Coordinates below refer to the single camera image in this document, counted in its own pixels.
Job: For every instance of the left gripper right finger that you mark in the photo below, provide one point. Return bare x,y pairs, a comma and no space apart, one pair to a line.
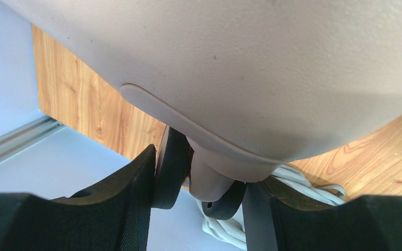
277,217

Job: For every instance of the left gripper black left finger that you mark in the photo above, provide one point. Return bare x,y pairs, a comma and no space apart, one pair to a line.
112,214

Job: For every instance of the pink hard-shell suitcase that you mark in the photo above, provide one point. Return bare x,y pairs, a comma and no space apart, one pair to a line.
251,84

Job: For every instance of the aluminium frame rail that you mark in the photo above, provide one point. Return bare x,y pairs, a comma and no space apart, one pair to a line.
18,140

